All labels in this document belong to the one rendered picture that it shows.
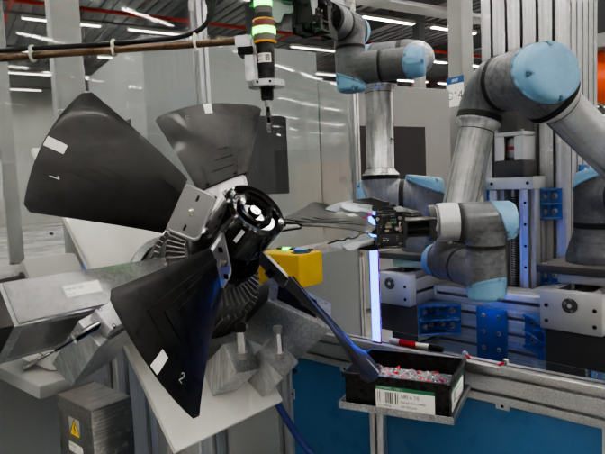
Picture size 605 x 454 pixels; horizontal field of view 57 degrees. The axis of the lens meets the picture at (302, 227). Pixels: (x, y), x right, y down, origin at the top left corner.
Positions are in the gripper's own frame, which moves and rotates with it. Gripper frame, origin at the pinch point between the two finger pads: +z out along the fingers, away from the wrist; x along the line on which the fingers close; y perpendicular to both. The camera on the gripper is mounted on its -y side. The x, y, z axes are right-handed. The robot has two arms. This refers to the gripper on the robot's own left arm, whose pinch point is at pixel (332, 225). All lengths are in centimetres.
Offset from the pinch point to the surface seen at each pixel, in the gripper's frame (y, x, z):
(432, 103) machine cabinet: -456, -27, -95
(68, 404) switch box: 8, 33, 56
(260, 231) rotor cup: 18.3, -3.2, 11.8
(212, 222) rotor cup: 15.4, -4.7, 20.8
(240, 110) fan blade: -12.5, -24.1, 18.8
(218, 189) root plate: 3.9, -9.1, 21.7
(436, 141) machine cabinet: -454, 11, -97
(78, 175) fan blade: 23.7, -15.0, 39.6
